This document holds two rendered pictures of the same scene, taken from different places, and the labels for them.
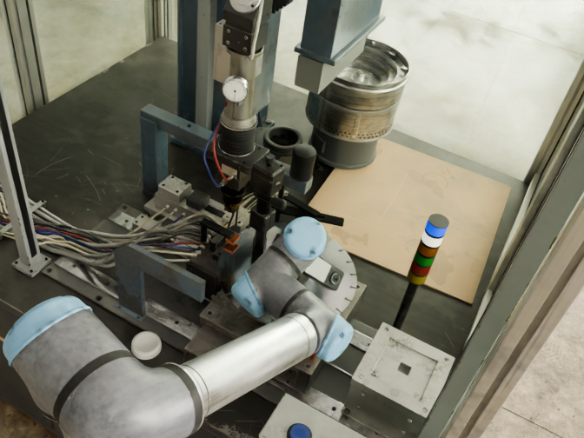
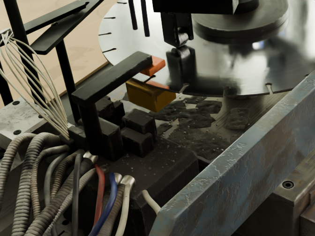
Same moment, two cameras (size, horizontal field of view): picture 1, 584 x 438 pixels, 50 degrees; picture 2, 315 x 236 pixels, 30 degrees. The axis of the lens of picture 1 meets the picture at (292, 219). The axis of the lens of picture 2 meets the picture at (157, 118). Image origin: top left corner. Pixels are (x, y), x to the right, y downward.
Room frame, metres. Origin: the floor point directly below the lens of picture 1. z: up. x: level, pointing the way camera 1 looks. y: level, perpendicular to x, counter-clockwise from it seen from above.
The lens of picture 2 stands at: (0.83, 0.59, 1.26)
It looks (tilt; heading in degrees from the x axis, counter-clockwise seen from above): 36 degrees down; 295
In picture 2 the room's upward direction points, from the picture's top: 9 degrees counter-clockwise
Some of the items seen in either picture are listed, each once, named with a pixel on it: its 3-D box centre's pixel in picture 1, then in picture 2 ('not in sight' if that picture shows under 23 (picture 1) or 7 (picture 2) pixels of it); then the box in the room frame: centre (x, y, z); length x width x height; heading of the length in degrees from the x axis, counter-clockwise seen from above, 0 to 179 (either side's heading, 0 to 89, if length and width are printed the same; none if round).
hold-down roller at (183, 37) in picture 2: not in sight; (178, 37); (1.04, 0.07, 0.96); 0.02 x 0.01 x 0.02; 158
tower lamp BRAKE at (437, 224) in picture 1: (436, 225); not in sight; (1.02, -0.31, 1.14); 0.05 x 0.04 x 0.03; 158
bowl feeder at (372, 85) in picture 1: (351, 108); not in sight; (1.77, -0.13, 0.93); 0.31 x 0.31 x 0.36
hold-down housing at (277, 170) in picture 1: (265, 193); not in sight; (0.99, 0.07, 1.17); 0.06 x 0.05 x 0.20; 59
